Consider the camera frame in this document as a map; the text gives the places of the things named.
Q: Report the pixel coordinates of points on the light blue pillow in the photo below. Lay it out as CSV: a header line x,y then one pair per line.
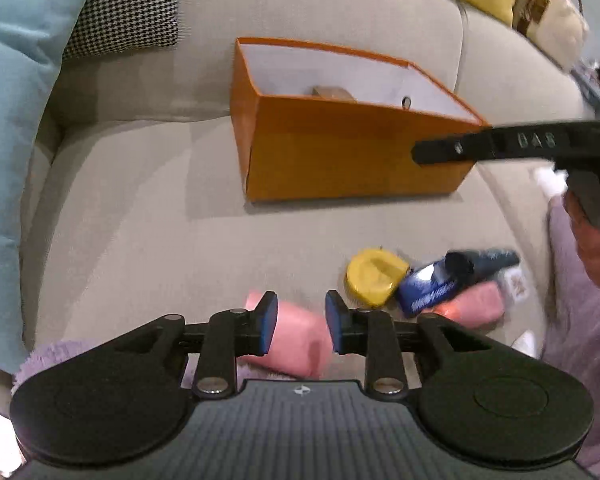
x,y
33,37

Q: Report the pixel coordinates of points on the small white patterned card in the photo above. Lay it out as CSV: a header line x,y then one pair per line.
x,y
514,285

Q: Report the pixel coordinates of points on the pink rectangular block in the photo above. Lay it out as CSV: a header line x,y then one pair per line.
x,y
301,345

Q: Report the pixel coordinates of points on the houndstooth pillow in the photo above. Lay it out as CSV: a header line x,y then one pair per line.
x,y
109,27

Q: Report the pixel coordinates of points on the beige sofa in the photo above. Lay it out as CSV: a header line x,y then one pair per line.
x,y
136,205

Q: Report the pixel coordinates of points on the white plush bag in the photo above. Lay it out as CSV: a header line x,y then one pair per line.
x,y
556,27

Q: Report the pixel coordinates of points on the orange cardboard box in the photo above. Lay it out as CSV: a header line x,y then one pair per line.
x,y
294,146

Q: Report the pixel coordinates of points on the purple fluffy blanket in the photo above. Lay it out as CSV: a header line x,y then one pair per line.
x,y
438,401

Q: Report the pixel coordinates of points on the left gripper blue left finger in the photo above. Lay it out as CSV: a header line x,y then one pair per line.
x,y
267,319

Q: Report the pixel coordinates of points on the blue box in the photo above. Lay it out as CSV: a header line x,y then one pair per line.
x,y
426,287

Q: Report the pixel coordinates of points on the small brown item in box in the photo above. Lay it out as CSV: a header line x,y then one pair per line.
x,y
332,93

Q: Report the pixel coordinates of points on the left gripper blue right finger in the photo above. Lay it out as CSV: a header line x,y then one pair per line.
x,y
337,318

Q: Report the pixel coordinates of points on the salmon pink block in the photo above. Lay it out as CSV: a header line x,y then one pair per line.
x,y
479,305

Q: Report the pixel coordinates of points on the person's right hand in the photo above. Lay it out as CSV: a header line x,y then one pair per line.
x,y
587,237

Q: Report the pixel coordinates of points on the yellow tape measure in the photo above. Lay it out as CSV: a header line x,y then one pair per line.
x,y
374,274

